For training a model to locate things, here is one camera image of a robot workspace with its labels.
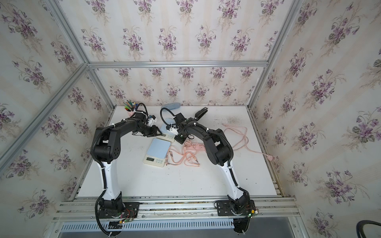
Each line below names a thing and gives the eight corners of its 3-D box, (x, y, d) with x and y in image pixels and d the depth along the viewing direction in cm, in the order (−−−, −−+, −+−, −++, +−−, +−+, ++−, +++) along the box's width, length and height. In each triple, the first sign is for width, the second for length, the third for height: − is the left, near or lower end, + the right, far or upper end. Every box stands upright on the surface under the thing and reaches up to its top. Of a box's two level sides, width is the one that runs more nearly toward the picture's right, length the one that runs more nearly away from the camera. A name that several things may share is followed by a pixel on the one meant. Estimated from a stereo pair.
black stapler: (192, 118, 114) (192, 115, 111) (203, 108, 121) (203, 105, 118) (197, 121, 113) (197, 117, 110) (207, 111, 119) (208, 108, 116)
